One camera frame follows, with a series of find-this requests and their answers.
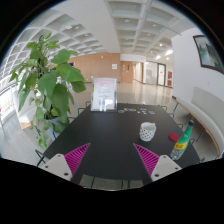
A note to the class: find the framed wall picture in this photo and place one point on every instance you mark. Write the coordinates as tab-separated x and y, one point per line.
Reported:
207	54

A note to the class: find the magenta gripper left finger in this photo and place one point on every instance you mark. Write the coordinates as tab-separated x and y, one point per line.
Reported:
65	166

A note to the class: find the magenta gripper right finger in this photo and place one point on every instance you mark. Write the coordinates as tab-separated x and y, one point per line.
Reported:
157	166

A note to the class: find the green plastic water bottle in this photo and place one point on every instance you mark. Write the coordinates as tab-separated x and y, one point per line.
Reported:
182	143

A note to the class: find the small table stickers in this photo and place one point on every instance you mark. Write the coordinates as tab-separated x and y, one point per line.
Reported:
141	110

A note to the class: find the clear acrylic sign holder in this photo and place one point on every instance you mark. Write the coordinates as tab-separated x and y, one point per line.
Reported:
104	95

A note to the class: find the red bottle cap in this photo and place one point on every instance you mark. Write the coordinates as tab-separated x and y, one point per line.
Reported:
173	136

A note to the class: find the white long bench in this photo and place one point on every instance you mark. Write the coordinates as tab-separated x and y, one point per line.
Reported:
208	110

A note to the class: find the white polka dot cup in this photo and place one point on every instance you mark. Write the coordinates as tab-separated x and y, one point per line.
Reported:
147	131

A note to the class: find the green round coaster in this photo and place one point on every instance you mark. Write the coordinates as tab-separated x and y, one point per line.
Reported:
121	111

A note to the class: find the white plant pot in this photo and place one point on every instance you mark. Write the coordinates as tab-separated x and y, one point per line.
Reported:
56	127

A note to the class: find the green leafy potted plant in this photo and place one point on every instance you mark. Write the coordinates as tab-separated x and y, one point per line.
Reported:
44	84

